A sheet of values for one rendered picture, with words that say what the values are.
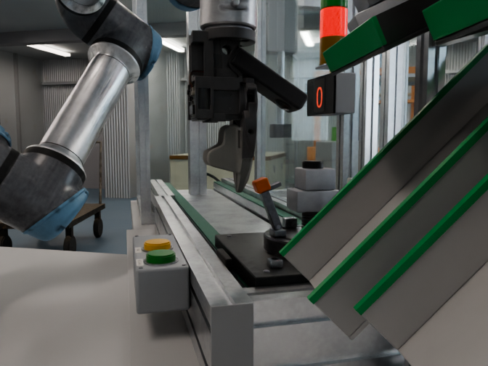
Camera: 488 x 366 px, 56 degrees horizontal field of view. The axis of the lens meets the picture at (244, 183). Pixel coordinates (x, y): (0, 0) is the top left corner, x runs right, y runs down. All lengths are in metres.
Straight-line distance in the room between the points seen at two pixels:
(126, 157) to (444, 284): 8.38
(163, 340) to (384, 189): 0.36
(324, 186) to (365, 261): 0.33
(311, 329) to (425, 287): 0.22
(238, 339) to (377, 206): 0.19
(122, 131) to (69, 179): 7.81
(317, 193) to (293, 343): 0.22
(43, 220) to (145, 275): 0.27
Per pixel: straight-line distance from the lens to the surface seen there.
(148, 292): 0.62
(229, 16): 0.61
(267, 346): 0.51
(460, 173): 0.35
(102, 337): 0.68
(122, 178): 8.70
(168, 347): 0.63
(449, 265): 0.33
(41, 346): 0.69
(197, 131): 1.69
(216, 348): 0.50
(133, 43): 1.03
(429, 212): 0.34
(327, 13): 0.89
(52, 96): 12.04
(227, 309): 0.48
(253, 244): 0.69
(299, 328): 0.52
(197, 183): 1.69
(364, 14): 0.37
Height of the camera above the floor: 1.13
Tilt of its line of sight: 6 degrees down
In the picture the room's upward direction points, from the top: straight up
